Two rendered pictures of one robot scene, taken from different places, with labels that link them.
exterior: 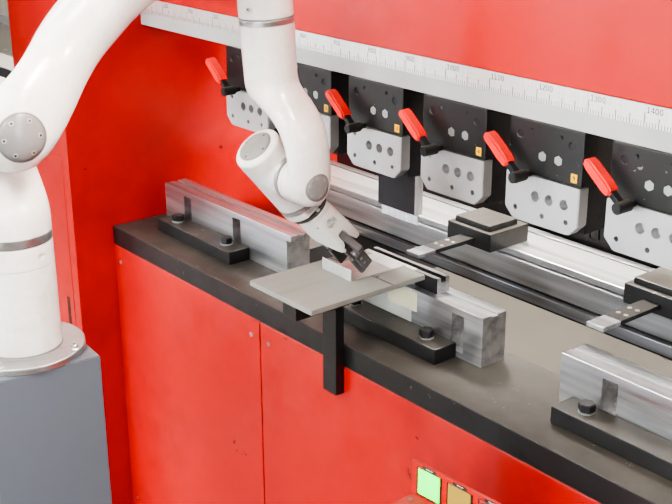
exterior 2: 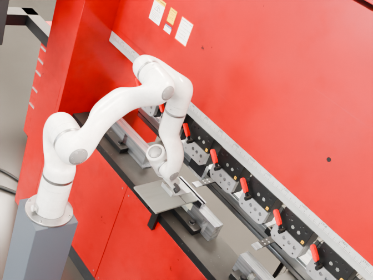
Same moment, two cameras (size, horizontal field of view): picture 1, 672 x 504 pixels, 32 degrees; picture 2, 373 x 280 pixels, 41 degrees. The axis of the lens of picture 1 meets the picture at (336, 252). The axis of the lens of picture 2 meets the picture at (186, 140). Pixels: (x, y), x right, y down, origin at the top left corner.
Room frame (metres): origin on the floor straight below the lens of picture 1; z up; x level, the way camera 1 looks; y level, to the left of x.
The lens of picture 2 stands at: (0.10, 0.43, 2.45)
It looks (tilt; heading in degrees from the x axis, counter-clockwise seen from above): 31 degrees down; 347
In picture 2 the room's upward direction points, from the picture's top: 23 degrees clockwise
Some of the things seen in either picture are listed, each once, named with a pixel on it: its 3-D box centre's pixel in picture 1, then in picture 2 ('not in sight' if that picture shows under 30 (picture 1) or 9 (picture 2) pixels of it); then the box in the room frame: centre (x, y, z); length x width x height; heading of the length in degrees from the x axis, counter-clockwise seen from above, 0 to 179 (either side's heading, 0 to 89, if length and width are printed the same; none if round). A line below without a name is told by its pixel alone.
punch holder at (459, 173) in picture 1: (469, 145); (231, 169); (1.91, -0.23, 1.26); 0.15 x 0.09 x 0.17; 39
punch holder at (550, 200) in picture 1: (560, 171); (262, 198); (1.75, -0.35, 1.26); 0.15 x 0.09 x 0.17; 39
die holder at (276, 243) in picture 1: (235, 225); (124, 134); (2.47, 0.23, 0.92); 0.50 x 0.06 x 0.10; 39
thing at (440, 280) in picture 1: (406, 269); (190, 191); (2.03, -0.13, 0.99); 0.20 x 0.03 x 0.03; 39
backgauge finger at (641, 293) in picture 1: (644, 302); (272, 238); (1.81, -0.52, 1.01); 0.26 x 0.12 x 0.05; 129
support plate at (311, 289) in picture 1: (338, 280); (166, 194); (1.95, 0.00, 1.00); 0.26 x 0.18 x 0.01; 129
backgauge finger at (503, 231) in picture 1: (461, 235); (212, 179); (2.15, -0.25, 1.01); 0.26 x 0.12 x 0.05; 129
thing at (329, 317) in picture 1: (321, 342); (152, 213); (1.92, 0.03, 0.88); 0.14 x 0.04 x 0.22; 129
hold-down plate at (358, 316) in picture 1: (389, 327); (177, 211); (1.98, -0.10, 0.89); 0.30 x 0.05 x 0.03; 39
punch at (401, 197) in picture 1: (400, 194); (197, 166); (2.04, -0.12, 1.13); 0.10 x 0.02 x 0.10; 39
